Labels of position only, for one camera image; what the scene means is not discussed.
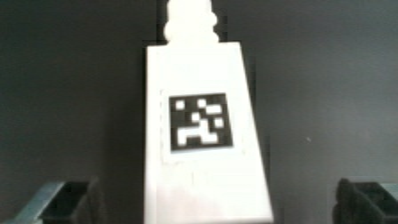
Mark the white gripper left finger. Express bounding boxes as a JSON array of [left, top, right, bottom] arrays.
[[16, 181, 94, 224]]

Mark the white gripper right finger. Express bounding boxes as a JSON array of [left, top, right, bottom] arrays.
[[334, 178, 398, 224]]

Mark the white stool leg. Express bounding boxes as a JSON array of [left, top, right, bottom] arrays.
[[144, 0, 274, 224]]

